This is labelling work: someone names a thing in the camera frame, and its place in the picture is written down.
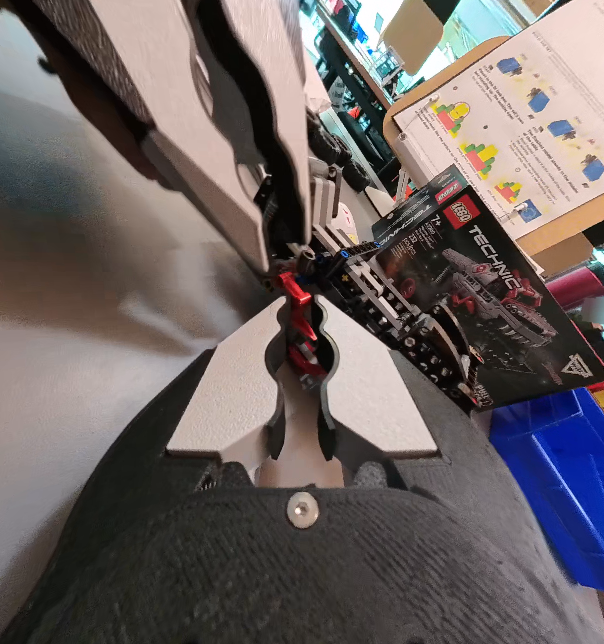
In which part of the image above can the toy vehicle model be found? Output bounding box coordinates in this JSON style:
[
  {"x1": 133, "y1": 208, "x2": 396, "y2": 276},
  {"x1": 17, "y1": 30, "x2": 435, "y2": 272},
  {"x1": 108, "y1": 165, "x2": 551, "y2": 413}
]
[{"x1": 256, "y1": 163, "x2": 486, "y2": 414}]

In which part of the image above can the blue plastic bin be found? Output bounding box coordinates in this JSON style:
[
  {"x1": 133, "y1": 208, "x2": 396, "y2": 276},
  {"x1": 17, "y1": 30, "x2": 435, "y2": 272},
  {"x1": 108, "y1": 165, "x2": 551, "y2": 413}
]
[{"x1": 488, "y1": 386, "x2": 604, "y2": 613}]

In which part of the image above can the instruction poster sheet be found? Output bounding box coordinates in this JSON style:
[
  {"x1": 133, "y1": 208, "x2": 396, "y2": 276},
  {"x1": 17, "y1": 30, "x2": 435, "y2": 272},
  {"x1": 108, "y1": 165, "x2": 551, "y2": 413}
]
[{"x1": 383, "y1": 0, "x2": 604, "y2": 258}]

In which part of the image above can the red toy claw piece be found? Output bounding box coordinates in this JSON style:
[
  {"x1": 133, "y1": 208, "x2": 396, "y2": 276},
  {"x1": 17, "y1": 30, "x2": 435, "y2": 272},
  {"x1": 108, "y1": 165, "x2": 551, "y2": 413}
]
[{"x1": 274, "y1": 272, "x2": 329, "y2": 376}]

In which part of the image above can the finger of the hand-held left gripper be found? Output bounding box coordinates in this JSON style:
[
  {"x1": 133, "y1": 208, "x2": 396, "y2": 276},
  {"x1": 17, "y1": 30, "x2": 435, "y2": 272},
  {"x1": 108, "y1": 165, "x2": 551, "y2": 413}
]
[
  {"x1": 196, "y1": 0, "x2": 314, "y2": 250},
  {"x1": 87, "y1": 0, "x2": 272, "y2": 276}
]

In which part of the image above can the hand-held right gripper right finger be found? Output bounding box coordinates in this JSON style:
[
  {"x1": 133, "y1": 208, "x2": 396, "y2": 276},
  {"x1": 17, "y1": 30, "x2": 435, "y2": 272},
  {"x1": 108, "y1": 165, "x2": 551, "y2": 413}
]
[{"x1": 313, "y1": 295, "x2": 440, "y2": 487}]

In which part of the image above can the grey desk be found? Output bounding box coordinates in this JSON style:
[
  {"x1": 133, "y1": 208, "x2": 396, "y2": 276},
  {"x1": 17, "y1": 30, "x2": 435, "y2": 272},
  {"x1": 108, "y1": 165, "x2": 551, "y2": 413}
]
[{"x1": 0, "y1": 10, "x2": 604, "y2": 644}]

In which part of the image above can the black toy tire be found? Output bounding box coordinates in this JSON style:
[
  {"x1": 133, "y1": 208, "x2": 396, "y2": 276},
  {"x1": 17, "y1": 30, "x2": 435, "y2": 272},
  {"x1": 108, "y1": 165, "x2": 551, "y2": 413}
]
[
  {"x1": 341, "y1": 160, "x2": 372, "y2": 193},
  {"x1": 307, "y1": 115, "x2": 354, "y2": 168}
]

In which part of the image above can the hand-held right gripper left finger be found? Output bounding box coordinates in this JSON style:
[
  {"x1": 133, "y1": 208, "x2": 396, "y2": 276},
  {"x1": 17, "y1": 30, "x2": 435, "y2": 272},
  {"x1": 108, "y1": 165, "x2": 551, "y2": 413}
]
[{"x1": 165, "y1": 296, "x2": 289, "y2": 487}]

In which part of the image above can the dark toy set box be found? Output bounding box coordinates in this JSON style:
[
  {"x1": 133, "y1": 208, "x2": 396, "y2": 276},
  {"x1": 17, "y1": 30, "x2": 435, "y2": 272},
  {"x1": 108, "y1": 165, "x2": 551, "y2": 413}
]
[{"x1": 371, "y1": 165, "x2": 604, "y2": 412}]

